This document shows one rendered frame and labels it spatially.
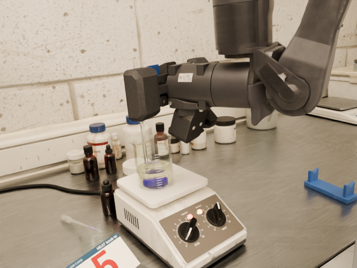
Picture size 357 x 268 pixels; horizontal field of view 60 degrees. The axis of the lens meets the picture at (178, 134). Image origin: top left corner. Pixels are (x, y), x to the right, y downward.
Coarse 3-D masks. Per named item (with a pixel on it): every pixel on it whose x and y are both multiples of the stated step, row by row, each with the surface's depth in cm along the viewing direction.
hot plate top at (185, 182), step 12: (180, 168) 58; (120, 180) 54; (132, 180) 54; (180, 180) 53; (192, 180) 52; (204, 180) 52; (132, 192) 50; (144, 192) 49; (156, 192) 49; (168, 192) 49; (180, 192) 49; (144, 204) 47; (156, 204) 46
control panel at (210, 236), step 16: (192, 208) 48; (208, 208) 49; (224, 208) 50; (160, 224) 45; (176, 224) 46; (208, 224) 47; (224, 224) 48; (240, 224) 49; (176, 240) 44; (208, 240) 45; (224, 240) 46; (192, 256) 42
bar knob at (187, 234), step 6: (186, 222) 46; (192, 222) 44; (180, 228) 45; (186, 228) 45; (192, 228) 44; (180, 234) 44; (186, 234) 43; (192, 234) 45; (198, 234) 45; (186, 240) 44; (192, 240) 44
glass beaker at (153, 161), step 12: (156, 132) 53; (132, 144) 48; (156, 144) 47; (168, 144) 49; (144, 156) 48; (156, 156) 48; (168, 156) 49; (144, 168) 49; (156, 168) 48; (168, 168) 50; (144, 180) 49; (156, 180) 49; (168, 180) 50
